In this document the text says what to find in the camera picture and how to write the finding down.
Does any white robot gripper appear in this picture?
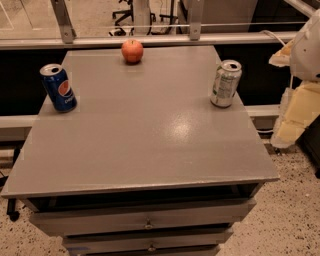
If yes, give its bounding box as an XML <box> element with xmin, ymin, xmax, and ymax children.
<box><xmin>269</xmin><ymin>10</ymin><xmax>320</xmax><ymax>148</ymax></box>

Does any silver green 7up can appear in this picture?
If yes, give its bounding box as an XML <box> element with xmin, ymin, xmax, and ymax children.
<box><xmin>210</xmin><ymin>60</ymin><xmax>242</xmax><ymax>108</ymax></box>

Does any blue pepsi can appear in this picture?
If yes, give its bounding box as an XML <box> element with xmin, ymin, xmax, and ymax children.
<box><xmin>40</xmin><ymin>63</ymin><xmax>77</xmax><ymax>112</ymax></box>

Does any red apple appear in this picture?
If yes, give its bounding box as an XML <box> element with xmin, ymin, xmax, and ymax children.
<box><xmin>121</xmin><ymin>39</ymin><xmax>143</xmax><ymax>63</ymax></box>

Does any grey drawer cabinet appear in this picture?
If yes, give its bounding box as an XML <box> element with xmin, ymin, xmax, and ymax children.
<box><xmin>2</xmin><ymin>46</ymin><xmax>278</xmax><ymax>256</ymax></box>

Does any black office chair base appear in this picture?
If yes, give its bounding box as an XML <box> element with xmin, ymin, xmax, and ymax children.
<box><xmin>111</xmin><ymin>0</ymin><xmax>157</xmax><ymax>27</ymax></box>

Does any lower grey drawer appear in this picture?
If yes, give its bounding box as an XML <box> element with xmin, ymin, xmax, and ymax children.
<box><xmin>63</xmin><ymin>228</ymin><xmax>233</xmax><ymax>254</ymax></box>

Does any grey drawer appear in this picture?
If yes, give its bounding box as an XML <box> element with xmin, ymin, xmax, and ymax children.
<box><xmin>30</xmin><ymin>198</ymin><xmax>256</xmax><ymax>237</ymax></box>
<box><xmin>63</xmin><ymin>228</ymin><xmax>233</xmax><ymax>254</ymax></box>

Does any grey metal railing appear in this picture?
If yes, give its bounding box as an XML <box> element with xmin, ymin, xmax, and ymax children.
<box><xmin>0</xmin><ymin>0</ymin><xmax>296</xmax><ymax>50</ymax></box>

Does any upper grey drawer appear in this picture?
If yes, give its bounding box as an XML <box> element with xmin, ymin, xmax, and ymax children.
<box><xmin>30</xmin><ymin>198</ymin><xmax>256</xmax><ymax>237</ymax></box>

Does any white cable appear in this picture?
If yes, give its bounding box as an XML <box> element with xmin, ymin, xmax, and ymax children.
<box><xmin>260</xmin><ymin>29</ymin><xmax>287</xmax><ymax>47</ymax></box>

